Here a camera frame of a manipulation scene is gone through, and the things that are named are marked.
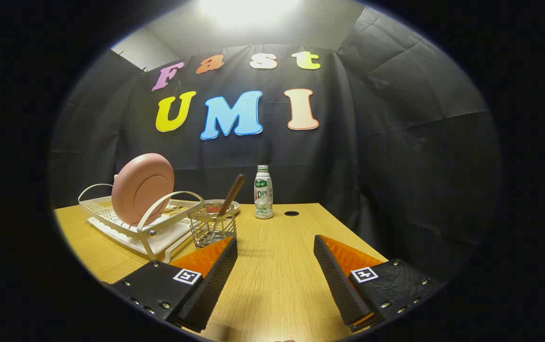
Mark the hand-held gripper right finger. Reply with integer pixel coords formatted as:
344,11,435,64
314,235,444,332

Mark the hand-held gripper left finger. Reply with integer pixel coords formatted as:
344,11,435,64
111,236,238,333

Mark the metal wire basket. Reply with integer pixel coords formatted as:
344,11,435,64
188,204,238,248

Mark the white dish rack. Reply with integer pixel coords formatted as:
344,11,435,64
78,183,205,262

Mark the spoon with brown handle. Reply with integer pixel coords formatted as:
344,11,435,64
208,174,247,238

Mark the pink plate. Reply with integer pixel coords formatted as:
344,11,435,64
112,153,175,226

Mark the beige plate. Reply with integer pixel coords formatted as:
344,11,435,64
204,199,240,215

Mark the white drink bottle green cap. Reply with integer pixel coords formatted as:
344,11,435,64
254,165,274,219

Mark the black backdrop cloth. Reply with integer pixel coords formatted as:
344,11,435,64
49,7,503,285

